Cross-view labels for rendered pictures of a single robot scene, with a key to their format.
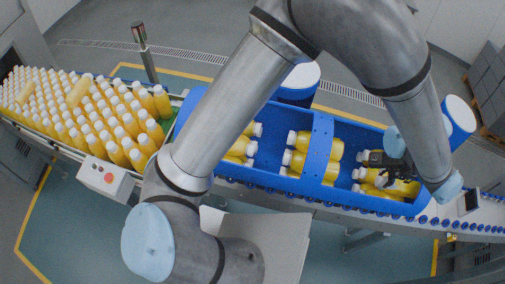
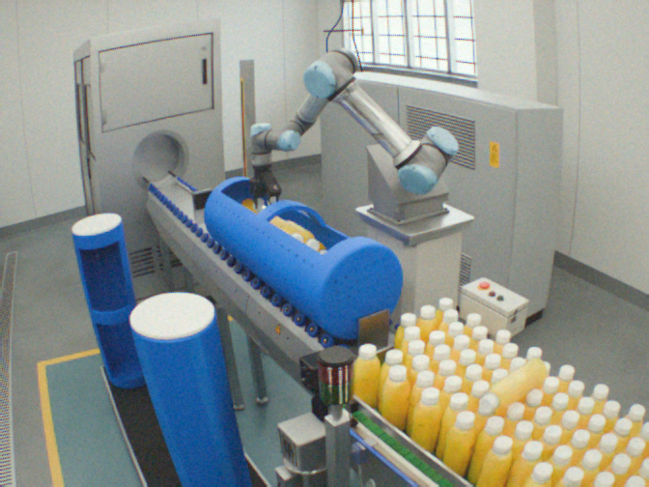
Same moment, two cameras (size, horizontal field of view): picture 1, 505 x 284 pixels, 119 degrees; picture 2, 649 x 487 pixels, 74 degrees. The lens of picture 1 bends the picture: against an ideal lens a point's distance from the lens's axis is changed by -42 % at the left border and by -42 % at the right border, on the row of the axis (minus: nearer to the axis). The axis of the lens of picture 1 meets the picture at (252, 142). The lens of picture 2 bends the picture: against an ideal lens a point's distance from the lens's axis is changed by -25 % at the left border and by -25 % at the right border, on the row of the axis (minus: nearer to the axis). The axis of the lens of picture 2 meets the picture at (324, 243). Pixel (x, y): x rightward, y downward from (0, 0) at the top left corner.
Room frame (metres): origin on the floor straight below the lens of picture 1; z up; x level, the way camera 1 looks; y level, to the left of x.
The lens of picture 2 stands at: (1.51, 1.17, 1.80)
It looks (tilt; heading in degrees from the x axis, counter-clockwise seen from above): 22 degrees down; 227
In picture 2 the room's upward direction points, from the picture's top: 2 degrees counter-clockwise
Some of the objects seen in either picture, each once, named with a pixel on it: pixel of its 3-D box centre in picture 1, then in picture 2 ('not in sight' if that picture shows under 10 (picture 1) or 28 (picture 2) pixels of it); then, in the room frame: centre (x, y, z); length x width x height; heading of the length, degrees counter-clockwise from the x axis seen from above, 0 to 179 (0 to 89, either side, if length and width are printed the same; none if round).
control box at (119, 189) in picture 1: (105, 179); (493, 308); (0.27, 0.53, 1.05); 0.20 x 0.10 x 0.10; 79
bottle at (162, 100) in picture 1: (163, 102); (367, 380); (0.69, 0.41, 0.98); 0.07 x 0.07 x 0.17
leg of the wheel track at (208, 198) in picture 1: (212, 208); not in sight; (0.43, 0.21, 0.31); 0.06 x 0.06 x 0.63; 79
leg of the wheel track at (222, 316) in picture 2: (365, 222); (229, 360); (0.38, -0.78, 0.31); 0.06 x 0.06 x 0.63; 79
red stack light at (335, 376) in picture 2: (137, 28); (336, 367); (0.95, 0.57, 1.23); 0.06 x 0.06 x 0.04
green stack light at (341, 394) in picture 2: (140, 35); (336, 386); (0.95, 0.57, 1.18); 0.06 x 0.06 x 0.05
